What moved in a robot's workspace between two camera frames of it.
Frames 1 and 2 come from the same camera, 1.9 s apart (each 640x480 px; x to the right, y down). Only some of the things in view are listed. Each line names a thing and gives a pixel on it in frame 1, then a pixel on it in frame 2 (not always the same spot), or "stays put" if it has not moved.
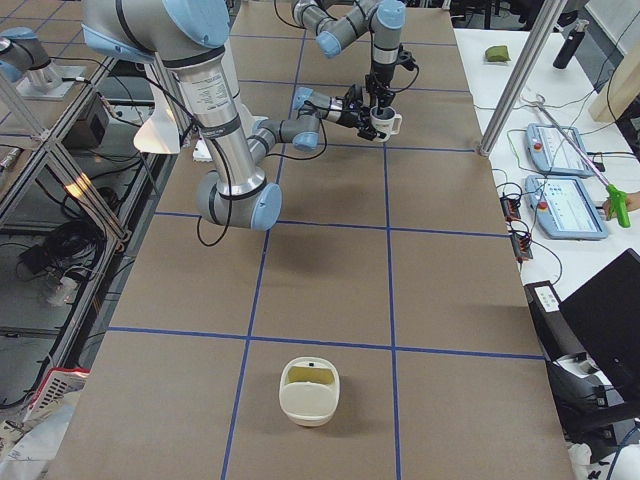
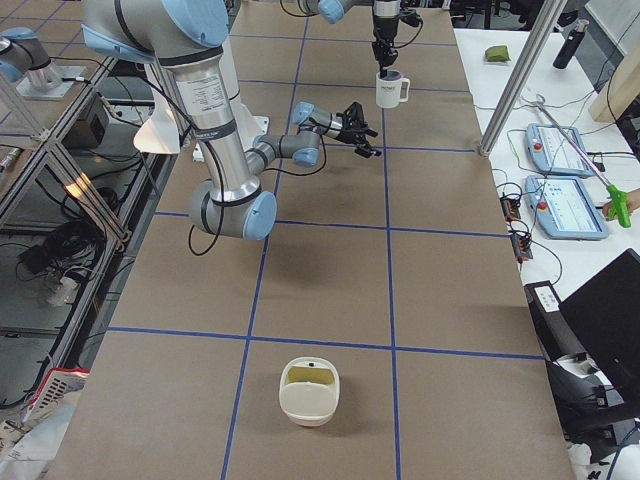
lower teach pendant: x=564 y=208 stays put
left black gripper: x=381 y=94 → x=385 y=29
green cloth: x=497 y=54 stays put
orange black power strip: x=511 y=209 stays put
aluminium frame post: x=522 y=77 stays put
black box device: x=88 y=130 stays put
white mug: x=388 y=122 → x=391 y=90
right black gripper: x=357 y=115 → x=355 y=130
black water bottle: x=570 y=45 stays put
